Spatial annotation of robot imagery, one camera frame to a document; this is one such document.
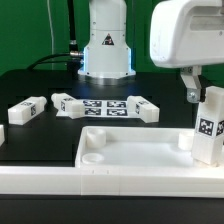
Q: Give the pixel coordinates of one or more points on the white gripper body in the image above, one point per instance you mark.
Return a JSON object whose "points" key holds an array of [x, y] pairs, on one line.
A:
{"points": [[187, 33]]}

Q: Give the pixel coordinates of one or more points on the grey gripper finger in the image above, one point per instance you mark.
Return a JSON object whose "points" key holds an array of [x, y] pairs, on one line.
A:
{"points": [[190, 76]]}

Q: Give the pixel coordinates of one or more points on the white desk top tray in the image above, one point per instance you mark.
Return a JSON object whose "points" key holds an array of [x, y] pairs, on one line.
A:
{"points": [[135, 147]]}

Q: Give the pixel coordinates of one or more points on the AprilTag marker sheet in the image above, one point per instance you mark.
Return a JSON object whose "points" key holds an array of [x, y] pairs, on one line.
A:
{"points": [[106, 109]]}

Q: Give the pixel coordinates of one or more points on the white front obstacle bar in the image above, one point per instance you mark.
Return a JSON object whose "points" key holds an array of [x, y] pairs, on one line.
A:
{"points": [[118, 181]]}

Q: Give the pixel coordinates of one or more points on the white obstacle bar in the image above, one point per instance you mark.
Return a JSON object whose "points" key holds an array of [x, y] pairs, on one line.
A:
{"points": [[118, 181], [2, 135]]}

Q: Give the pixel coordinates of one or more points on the white left obstacle bar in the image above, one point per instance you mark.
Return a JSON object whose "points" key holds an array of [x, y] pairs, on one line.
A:
{"points": [[2, 135]]}

